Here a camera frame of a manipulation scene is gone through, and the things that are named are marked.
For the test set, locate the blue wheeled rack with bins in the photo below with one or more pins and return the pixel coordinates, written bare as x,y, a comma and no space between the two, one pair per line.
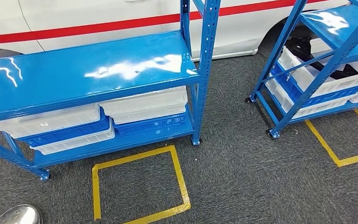
277,52

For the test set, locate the chrome stanchion post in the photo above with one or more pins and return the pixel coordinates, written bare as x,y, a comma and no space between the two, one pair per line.
20,215

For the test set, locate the yellow floor tape square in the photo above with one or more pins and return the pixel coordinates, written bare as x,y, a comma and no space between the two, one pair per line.
324,145
95,191

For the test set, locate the white car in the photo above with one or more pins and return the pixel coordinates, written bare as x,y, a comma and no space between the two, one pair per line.
89,12

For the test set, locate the red barrier tape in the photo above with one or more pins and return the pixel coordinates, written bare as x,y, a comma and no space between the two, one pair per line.
89,29

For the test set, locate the blue plastic bin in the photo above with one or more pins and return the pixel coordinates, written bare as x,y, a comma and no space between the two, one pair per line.
67,134
151,126
287,86

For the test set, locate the black parts in bin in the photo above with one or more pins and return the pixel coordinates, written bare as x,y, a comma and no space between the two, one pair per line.
299,49

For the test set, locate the white bin with black parts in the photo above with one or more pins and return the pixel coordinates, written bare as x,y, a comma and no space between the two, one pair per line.
311,82

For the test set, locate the blue metal shelf rack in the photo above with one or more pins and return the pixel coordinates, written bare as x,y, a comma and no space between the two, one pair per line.
74,71

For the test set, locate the large clear plastic bin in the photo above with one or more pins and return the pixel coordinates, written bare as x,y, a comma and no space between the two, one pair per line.
49,120

